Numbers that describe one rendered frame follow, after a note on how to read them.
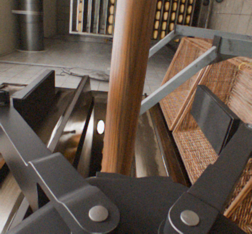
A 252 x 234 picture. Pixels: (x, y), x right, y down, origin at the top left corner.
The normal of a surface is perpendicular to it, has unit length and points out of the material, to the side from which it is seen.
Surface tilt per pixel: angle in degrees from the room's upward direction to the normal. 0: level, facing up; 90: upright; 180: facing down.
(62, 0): 90
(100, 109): 90
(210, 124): 0
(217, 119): 0
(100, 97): 90
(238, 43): 90
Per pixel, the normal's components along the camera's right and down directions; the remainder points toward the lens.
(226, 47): 0.03, 0.40
